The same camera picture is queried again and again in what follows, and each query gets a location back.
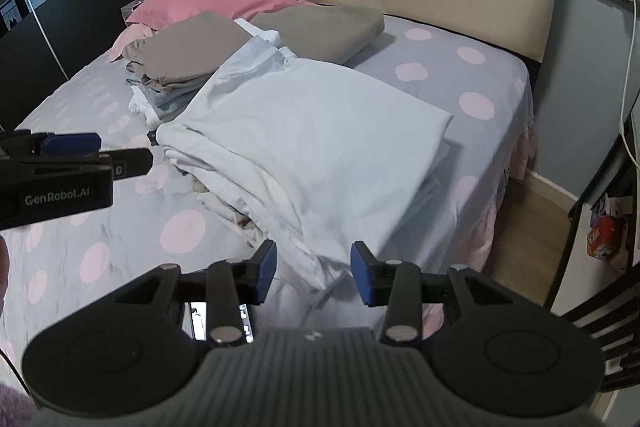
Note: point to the black metal rack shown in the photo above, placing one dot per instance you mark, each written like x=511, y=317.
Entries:
x=571, y=252

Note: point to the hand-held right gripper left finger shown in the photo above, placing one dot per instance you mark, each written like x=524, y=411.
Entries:
x=267, y=272

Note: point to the white t-shirt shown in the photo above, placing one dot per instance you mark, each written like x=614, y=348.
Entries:
x=310, y=132

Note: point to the taupe garment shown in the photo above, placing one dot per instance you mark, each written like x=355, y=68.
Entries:
x=195, y=47

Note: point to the red packet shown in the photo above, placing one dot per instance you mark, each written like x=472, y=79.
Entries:
x=602, y=234

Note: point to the light pink garment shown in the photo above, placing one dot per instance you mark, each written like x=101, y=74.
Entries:
x=127, y=42

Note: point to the taupe pillow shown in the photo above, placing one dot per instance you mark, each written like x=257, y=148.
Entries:
x=325, y=29

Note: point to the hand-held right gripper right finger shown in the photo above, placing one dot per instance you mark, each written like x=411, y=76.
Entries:
x=361, y=274

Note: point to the pile of folded clothes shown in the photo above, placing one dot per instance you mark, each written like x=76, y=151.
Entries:
x=172, y=103

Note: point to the purple fluffy blanket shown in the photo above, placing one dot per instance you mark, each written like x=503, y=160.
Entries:
x=12, y=407

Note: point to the black wardrobe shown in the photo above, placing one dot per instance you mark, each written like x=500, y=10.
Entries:
x=75, y=7

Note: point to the white folded garment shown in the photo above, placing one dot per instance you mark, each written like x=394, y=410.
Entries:
x=142, y=109

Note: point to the bed with pink-dotted sheet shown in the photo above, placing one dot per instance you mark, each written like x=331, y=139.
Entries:
x=450, y=72

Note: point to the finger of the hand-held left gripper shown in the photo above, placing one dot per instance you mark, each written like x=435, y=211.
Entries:
x=70, y=143
x=132, y=163

